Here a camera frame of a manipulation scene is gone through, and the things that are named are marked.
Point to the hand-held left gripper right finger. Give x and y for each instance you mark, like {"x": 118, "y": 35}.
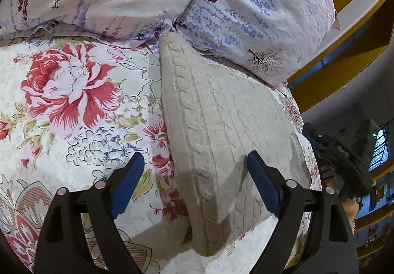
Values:
{"x": 264, "y": 181}

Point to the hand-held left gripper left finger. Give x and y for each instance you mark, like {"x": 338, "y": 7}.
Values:
{"x": 129, "y": 181}

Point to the person's right hand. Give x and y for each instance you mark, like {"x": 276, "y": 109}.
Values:
{"x": 351, "y": 209}

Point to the barred window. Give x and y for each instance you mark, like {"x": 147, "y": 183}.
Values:
{"x": 378, "y": 150}

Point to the floral bed sheet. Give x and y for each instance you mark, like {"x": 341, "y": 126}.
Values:
{"x": 77, "y": 138}

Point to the white lavender-print pillow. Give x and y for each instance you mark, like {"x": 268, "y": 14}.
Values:
{"x": 261, "y": 15}

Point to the yellow wooden frame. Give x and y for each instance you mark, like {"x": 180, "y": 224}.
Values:
{"x": 338, "y": 77}

